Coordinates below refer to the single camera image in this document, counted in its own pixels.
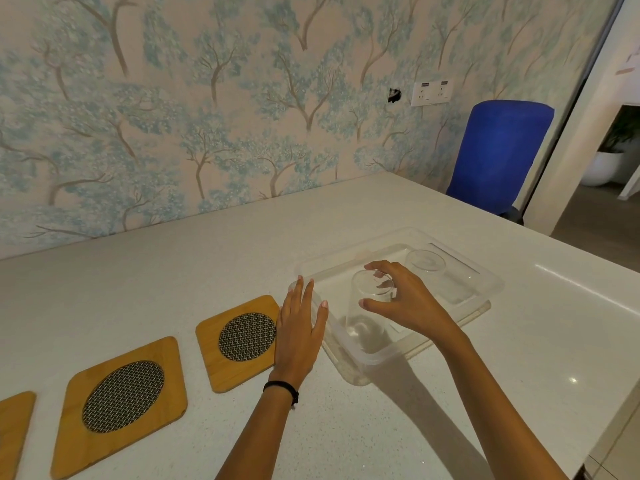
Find white wall socket plate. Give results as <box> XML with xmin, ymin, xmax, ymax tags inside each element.
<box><xmin>411</xmin><ymin>79</ymin><xmax>457</xmax><ymax>107</ymax></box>

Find person's left hand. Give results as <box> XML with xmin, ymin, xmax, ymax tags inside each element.
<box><xmin>273</xmin><ymin>276</ymin><xmax>330</xmax><ymax>391</ymax></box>

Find clear drinking glass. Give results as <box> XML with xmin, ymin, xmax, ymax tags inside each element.
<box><xmin>346</xmin><ymin>268</ymin><xmax>398</xmax><ymax>356</ymax></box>
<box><xmin>404</xmin><ymin>249</ymin><xmax>478</xmax><ymax>304</ymax></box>

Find blue office chair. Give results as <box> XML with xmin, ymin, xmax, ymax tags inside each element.
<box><xmin>446</xmin><ymin>100</ymin><xmax>555</xmax><ymax>226</ymax></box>

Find person's right forearm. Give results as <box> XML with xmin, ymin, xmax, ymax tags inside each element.
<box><xmin>430</xmin><ymin>329</ymin><xmax>569</xmax><ymax>480</ymax></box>

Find clear plastic tray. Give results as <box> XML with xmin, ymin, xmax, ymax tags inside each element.
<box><xmin>294</xmin><ymin>227</ymin><xmax>505</xmax><ymax>388</ymax></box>

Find wooden coaster with mesh centre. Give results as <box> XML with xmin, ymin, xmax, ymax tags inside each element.
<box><xmin>194</xmin><ymin>295</ymin><xmax>282</xmax><ymax>394</ymax></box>
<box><xmin>50</xmin><ymin>336</ymin><xmax>189</xmax><ymax>480</ymax></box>
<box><xmin>0</xmin><ymin>391</ymin><xmax>37</xmax><ymax>480</ymax></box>

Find black wrist hair tie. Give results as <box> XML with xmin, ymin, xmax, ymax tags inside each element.
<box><xmin>263</xmin><ymin>380</ymin><xmax>300</xmax><ymax>408</ymax></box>

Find person's right hand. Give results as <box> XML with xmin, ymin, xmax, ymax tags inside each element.
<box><xmin>360</xmin><ymin>260</ymin><xmax>464</xmax><ymax>343</ymax></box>

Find white plant pot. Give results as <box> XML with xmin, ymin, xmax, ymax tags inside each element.
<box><xmin>582</xmin><ymin>150</ymin><xmax>626</xmax><ymax>187</ymax></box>

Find person's left forearm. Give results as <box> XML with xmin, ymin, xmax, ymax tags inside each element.
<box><xmin>215</xmin><ymin>387</ymin><xmax>300</xmax><ymax>480</ymax></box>

